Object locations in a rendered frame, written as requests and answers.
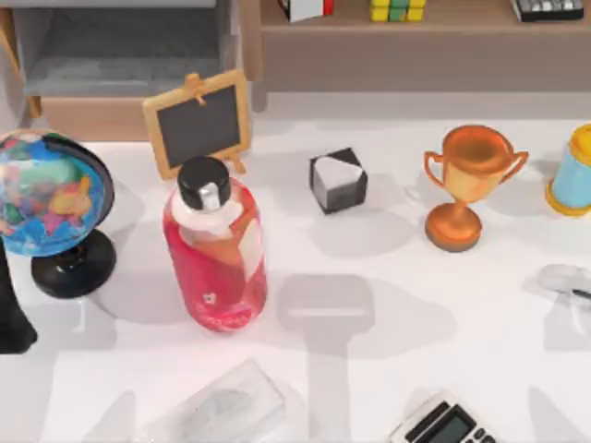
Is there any black and white cube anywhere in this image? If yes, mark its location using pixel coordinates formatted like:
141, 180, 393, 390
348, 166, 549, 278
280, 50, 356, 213
308, 147, 368, 216

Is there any red bottle with black cap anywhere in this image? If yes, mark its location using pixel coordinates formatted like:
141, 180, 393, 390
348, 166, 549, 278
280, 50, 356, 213
162, 155, 269, 333

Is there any wooden framed blackboard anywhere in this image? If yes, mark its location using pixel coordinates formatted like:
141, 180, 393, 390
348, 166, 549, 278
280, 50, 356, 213
141, 68, 253, 182

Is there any bronze trophy cup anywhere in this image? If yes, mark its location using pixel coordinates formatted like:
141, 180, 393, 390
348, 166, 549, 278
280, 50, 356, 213
423, 124, 530, 254

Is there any clear plastic box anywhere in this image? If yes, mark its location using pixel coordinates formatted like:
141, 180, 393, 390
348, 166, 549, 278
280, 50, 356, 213
148, 358, 287, 443

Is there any open wooden shelf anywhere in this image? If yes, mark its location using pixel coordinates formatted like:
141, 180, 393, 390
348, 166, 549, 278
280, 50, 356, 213
241, 0, 591, 114

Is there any white and red cube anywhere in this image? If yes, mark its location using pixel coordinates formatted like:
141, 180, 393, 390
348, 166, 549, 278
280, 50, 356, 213
277, 0, 337, 23

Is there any pale wooden drawer front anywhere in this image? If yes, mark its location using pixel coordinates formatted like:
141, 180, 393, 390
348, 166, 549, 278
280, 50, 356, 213
40, 95, 158, 142

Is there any yellow and green puzzle cube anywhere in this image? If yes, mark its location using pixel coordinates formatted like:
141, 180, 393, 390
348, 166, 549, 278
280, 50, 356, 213
369, 0, 427, 23

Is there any grey pierced drawer inside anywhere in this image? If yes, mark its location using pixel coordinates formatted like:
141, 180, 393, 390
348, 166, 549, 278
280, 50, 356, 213
12, 0, 241, 97

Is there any white calculator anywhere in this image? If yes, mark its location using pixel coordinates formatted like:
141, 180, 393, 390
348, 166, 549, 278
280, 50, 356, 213
388, 389, 499, 443

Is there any colourful globe on black stand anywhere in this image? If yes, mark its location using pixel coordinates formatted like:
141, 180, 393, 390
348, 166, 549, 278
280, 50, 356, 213
0, 128, 117, 300

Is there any white computer mouse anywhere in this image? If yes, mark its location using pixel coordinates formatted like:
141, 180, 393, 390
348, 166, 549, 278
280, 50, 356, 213
538, 263, 591, 300

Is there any blue and yellow cup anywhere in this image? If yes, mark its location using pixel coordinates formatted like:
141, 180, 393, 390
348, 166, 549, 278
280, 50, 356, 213
545, 123, 591, 217

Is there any black keyboard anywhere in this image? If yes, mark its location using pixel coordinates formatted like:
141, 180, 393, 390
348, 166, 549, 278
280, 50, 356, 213
510, 0, 585, 23

